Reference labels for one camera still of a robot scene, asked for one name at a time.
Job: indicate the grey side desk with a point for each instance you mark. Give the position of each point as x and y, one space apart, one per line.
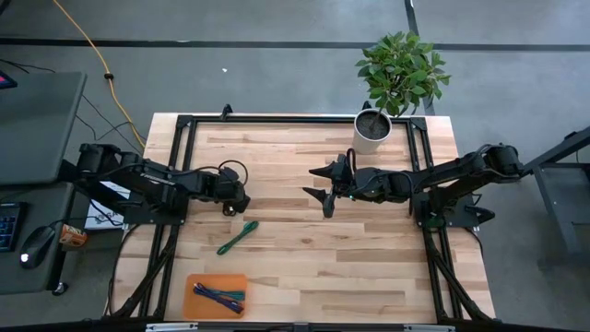
37 124

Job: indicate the black computer mouse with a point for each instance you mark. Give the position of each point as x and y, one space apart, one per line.
37 246

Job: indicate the orange tray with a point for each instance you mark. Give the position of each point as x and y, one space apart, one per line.
193 309

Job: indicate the small orange box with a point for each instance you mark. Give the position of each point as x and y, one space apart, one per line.
73 235

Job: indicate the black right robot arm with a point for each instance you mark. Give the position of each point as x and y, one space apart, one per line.
461 173

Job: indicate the white plant pot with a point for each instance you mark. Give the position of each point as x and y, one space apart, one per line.
366 143

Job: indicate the white paper sheet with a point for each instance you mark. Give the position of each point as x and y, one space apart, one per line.
103 221

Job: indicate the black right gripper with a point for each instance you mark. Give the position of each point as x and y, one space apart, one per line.
359 182

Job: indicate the black metal side stand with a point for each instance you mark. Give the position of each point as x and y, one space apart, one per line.
558 198

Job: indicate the black keyboard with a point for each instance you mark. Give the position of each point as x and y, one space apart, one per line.
8 228

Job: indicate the black aluminium table frame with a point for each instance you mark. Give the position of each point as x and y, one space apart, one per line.
299 119

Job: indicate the silver metal bracket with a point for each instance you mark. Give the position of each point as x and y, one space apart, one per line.
428 328
170 327

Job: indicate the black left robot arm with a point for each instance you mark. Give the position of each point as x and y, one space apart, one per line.
152 180

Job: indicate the green leafy plant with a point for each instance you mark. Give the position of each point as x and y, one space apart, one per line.
401 69

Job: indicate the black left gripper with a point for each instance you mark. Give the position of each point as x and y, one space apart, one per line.
230 189

